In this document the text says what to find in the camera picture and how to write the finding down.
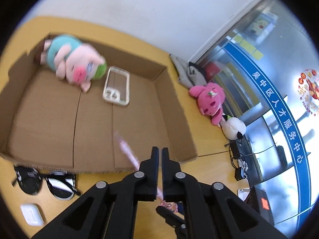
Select white panda plush toy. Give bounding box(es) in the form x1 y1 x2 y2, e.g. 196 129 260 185
220 114 246 141

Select white earbuds case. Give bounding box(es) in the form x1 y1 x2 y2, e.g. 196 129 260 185
20 203 44 227

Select grey folded cloth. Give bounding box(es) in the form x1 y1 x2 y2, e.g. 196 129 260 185
169 54 207 89

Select black sunglasses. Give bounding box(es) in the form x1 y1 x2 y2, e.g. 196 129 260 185
11 165 82 201

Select black power adapter with cables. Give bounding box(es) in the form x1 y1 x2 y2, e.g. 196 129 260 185
225 140 250 181

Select pink pen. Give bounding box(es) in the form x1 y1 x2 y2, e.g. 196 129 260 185
115 132 178 213

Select pink pig plush toy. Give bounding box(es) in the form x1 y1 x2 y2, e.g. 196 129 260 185
34 34 107 93

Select magenta plush toy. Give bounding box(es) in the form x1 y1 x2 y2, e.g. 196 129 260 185
189 82 225 126

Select cream phone case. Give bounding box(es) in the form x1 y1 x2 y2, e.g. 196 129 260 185
102 66 130 107

